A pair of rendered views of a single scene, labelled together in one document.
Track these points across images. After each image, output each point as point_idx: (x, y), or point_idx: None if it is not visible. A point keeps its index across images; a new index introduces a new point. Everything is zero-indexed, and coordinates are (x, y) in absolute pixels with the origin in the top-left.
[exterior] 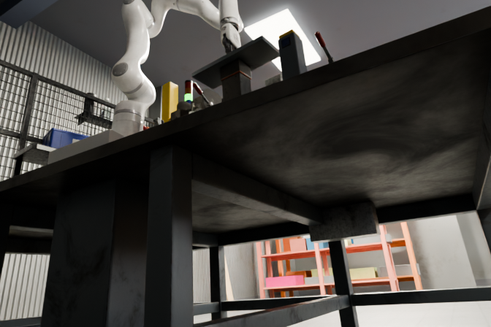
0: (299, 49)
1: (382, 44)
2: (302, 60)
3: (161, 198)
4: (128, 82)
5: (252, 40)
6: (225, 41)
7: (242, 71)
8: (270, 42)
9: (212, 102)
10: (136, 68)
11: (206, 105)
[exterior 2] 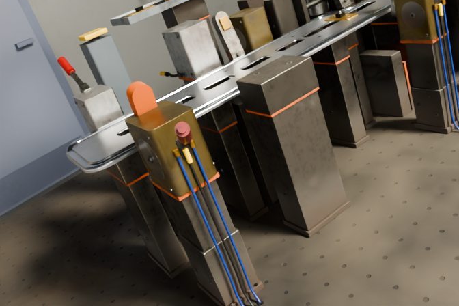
0: (92, 68)
1: (16, 211)
2: (100, 83)
3: None
4: None
5: (123, 14)
6: None
7: (169, 26)
8: (116, 18)
9: None
10: None
11: None
